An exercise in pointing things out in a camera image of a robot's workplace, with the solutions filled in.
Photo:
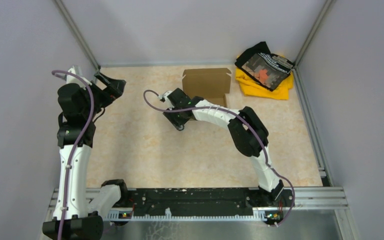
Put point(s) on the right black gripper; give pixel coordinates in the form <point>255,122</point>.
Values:
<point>171,117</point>

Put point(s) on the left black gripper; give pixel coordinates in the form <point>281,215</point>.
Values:
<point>115,87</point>

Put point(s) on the brown cardboard box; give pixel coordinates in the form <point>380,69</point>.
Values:
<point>212,84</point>

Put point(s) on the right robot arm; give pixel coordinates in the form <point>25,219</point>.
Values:
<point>249,134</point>

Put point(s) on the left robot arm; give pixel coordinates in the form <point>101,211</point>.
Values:
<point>74,217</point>

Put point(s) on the black printed folded shirt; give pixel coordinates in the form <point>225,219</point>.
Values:
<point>265,68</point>

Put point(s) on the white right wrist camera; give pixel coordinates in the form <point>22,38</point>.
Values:
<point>164,98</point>

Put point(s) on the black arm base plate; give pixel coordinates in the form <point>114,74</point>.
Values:
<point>201,202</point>

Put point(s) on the aluminium front rail frame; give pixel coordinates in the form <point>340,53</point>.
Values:
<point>304,198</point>

